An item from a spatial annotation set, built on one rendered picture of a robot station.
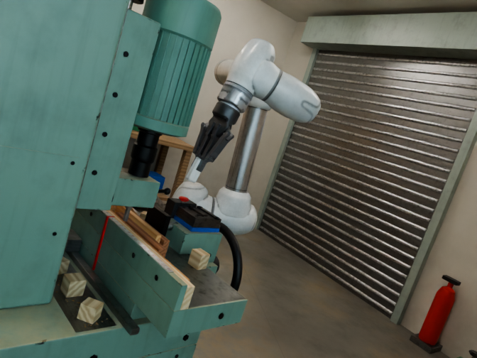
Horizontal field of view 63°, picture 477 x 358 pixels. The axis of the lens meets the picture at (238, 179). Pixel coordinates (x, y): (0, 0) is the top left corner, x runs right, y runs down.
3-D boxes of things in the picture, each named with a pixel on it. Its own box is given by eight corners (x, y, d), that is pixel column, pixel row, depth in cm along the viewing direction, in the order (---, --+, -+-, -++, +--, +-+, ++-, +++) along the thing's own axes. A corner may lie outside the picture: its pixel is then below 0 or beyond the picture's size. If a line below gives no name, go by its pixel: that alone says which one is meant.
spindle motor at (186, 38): (199, 143, 95) (238, 16, 91) (135, 129, 83) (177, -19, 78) (162, 127, 107) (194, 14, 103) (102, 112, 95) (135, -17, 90)
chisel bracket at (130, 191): (152, 214, 99) (161, 182, 98) (100, 211, 89) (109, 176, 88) (138, 203, 104) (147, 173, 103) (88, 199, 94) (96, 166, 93)
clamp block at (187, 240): (214, 263, 111) (224, 234, 110) (177, 265, 102) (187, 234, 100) (186, 241, 122) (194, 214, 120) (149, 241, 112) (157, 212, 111)
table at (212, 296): (267, 317, 96) (275, 295, 95) (165, 340, 74) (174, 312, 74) (147, 221, 138) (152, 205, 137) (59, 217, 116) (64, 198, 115)
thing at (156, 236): (155, 256, 95) (162, 235, 95) (150, 256, 94) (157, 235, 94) (116, 221, 111) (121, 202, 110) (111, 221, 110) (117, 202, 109)
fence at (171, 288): (179, 310, 75) (188, 285, 74) (173, 311, 74) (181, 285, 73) (70, 199, 116) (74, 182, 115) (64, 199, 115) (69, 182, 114)
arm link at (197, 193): (165, 219, 182) (174, 175, 178) (202, 226, 185) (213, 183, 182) (163, 231, 166) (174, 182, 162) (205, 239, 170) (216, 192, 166)
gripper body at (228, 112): (211, 98, 111) (196, 126, 110) (231, 103, 105) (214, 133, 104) (228, 110, 116) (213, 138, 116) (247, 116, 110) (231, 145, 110)
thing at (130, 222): (161, 266, 91) (166, 249, 90) (153, 267, 89) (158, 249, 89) (118, 227, 107) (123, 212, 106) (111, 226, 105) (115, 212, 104)
